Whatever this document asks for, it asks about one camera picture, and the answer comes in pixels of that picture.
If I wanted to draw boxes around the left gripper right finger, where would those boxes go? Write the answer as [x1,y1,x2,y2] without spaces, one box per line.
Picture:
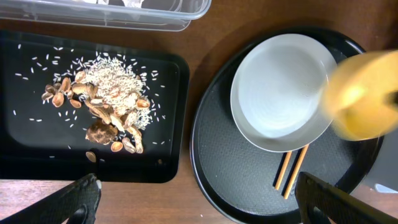
[295,172,397,224]

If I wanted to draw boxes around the round black serving tray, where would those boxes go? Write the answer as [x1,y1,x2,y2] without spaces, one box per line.
[190,27,382,223]

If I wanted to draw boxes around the grey plate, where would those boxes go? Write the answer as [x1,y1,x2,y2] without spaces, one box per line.
[230,34,336,152]

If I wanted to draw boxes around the black rectangular tray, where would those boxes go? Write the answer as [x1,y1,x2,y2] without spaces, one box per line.
[1,30,189,183]

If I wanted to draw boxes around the clear plastic waste bin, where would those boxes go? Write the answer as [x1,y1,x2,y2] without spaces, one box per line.
[1,0,211,32]

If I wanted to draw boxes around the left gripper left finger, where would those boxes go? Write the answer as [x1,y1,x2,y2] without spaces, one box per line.
[1,174,101,224]

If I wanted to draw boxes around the peanut shells and rice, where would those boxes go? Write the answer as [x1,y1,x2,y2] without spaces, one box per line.
[12,43,167,164]

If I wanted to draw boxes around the wooden chopstick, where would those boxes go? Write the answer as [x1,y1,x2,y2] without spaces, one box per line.
[284,144,309,200]
[275,151,292,190]

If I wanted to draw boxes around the yellow bowl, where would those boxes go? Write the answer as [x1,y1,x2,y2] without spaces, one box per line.
[321,50,397,141]

